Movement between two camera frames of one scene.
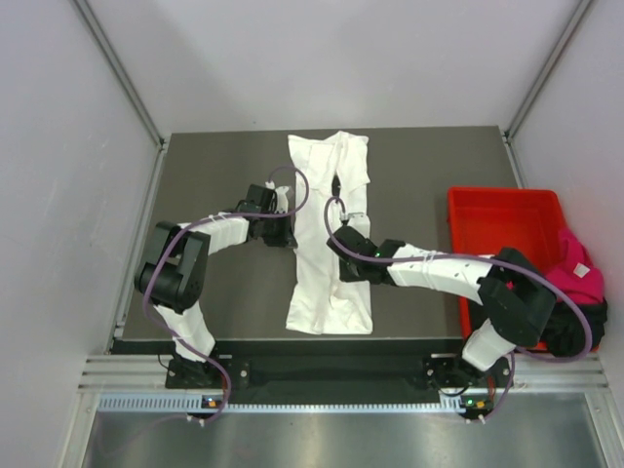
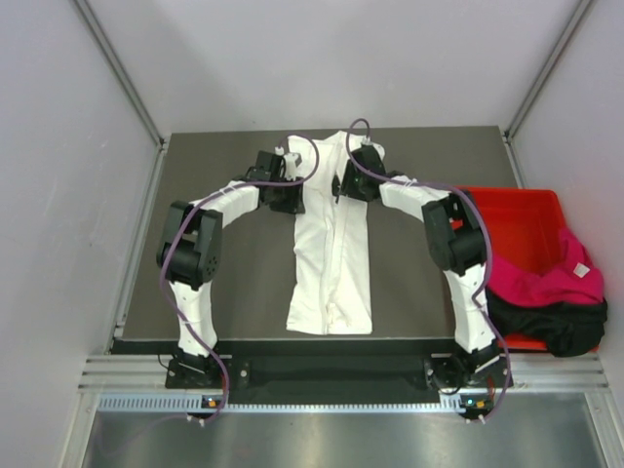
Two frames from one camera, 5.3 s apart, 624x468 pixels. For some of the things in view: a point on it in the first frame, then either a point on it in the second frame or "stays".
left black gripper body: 275,231 -> 286,198
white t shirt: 336,173 stays
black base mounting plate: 333,372 stays
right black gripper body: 349,272 -> 353,184
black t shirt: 565,334 stays
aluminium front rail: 538,374 stays
